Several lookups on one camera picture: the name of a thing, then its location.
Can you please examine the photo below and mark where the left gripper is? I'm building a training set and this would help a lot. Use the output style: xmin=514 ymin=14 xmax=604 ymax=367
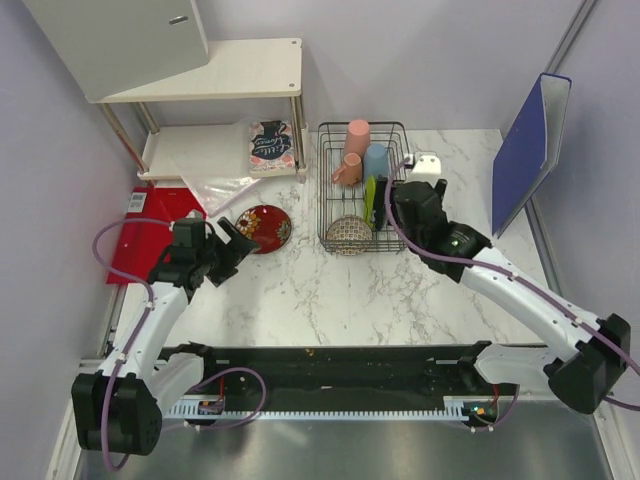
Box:
xmin=196 ymin=218 xmax=259 ymax=287

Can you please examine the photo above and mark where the red floral plate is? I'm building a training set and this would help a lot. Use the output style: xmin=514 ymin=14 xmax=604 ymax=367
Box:
xmin=235 ymin=204 xmax=293 ymax=254

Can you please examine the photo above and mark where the black wire dish rack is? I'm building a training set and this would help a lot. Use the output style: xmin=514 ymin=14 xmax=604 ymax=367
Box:
xmin=317 ymin=120 xmax=409 ymax=255

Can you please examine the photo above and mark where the black plate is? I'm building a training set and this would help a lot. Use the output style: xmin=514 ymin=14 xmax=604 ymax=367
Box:
xmin=373 ymin=175 xmax=388 ymax=231

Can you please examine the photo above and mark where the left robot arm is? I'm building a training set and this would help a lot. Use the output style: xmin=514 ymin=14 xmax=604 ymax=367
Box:
xmin=71 ymin=218 xmax=259 ymax=470

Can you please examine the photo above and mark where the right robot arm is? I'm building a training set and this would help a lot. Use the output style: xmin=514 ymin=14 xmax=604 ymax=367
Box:
xmin=384 ymin=180 xmax=639 ymax=414

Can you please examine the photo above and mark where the green plate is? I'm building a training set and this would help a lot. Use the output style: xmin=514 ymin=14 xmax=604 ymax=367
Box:
xmin=363 ymin=175 xmax=376 ymax=229

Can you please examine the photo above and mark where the clear plastic bag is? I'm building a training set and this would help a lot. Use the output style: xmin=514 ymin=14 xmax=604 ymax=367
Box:
xmin=182 ymin=174 xmax=261 ymax=218

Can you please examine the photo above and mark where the blue cup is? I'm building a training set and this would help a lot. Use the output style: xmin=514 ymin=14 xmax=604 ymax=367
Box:
xmin=363 ymin=143 xmax=389 ymax=181

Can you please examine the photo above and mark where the patterned bowl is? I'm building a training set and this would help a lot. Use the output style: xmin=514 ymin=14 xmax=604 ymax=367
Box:
xmin=325 ymin=215 xmax=373 ymax=256

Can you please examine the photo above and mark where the pink mug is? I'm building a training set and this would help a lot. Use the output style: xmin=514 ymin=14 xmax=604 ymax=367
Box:
xmin=332 ymin=153 xmax=363 ymax=187

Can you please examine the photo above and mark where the tall pink cup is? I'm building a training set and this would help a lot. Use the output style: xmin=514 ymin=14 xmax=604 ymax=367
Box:
xmin=343 ymin=119 xmax=371 ymax=158

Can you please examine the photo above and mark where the red folder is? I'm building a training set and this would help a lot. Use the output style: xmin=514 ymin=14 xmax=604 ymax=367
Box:
xmin=111 ymin=187 xmax=206 ymax=280

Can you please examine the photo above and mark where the book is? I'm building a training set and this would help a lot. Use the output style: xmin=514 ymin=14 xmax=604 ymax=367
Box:
xmin=249 ymin=120 xmax=296 ymax=179

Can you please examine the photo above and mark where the blue binder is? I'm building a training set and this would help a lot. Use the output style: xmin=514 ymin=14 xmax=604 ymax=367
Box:
xmin=491 ymin=73 xmax=572 ymax=237

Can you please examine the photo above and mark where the white two-tier shelf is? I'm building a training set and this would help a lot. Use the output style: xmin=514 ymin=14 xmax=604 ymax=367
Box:
xmin=95 ymin=38 xmax=308 ymax=182

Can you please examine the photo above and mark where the grey cabinet door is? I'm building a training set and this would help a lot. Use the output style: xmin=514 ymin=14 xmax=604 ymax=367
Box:
xmin=25 ymin=0 xmax=209 ymax=102

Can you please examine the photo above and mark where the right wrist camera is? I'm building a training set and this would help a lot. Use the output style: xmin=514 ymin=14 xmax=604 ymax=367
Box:
xmin=403 ymin=152 xmax=442 ymax=187

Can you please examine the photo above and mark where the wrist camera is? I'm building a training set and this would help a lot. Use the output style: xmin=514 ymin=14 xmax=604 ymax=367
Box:
xmin=403 ymin=152 xmax=442 ymax=187
xmin=172 ymin=216 xmax=206 ymax=244

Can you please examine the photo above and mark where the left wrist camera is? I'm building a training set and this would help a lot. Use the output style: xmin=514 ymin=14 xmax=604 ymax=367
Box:
xmin=172 ymin=216 xmax=206 ymax=244

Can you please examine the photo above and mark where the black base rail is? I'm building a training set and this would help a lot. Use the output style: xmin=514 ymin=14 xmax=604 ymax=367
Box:
xmin=160 ymin=343 xmax=516 ymax=411

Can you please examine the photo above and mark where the white cable duct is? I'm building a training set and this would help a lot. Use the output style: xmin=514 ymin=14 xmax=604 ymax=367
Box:
xmin=164 ymin=395 xmax=501 ymax=424

